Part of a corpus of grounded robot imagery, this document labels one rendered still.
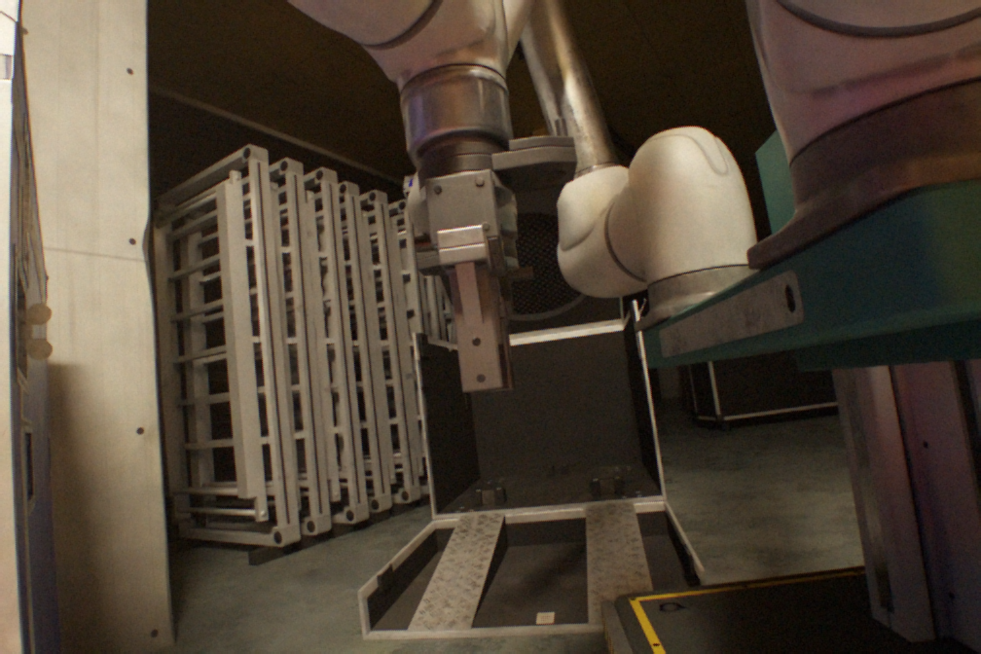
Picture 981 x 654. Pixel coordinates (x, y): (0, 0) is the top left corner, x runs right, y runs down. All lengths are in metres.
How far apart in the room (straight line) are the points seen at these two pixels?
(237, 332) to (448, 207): 2.61
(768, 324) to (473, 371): 0.23
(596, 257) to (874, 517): 0.52
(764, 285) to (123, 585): 1.89
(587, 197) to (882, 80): 0.65
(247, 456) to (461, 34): 2.63
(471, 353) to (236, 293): 2.68
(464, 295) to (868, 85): 0.26
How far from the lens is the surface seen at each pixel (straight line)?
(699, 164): 0.84
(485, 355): 0.38
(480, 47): 0.49
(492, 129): 0.46
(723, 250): 0.81
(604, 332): 3.37
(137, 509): 2.05
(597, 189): 0.99
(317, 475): 3.09
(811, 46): 0.38
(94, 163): 2.18
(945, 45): 0.38
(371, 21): 0.44
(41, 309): 0.76
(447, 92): 0.47
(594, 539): 2.14
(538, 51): 1.11
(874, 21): 0.36
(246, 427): 2.95
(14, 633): 0.57
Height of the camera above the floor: 0.65
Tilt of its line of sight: 8 degrees up
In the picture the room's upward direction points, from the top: 7 degrees counter-clockwise
